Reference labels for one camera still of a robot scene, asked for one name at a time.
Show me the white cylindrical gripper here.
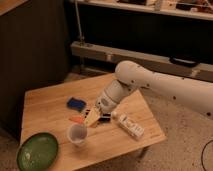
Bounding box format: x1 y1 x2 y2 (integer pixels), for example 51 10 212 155
84 80 132 127

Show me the orange pepper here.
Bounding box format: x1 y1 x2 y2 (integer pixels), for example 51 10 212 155
69 116 84 124

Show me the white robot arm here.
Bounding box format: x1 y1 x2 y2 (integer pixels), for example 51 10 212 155
84 61 213 127

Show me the black rectangular box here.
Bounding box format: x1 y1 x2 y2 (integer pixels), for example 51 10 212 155
81 108 113 128

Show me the blue sponge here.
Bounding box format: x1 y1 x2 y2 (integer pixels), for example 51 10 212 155
67 97 86 112

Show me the white remote control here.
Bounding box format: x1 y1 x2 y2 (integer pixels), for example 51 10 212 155
112 112 144 140

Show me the wooden table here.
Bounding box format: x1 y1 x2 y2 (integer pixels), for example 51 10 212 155
21 74 166 171

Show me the green plate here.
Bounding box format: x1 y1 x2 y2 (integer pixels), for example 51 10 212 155
16 132 59 171

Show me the metal pole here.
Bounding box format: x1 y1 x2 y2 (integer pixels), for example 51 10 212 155
74 0 84 44

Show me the cluttered shelf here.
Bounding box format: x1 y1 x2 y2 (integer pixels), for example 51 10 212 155
68 0 213 21

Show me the grey case with handle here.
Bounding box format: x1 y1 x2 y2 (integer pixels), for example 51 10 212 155
70 41 213 82

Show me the black cable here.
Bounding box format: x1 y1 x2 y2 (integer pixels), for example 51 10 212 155
200 139 213 171

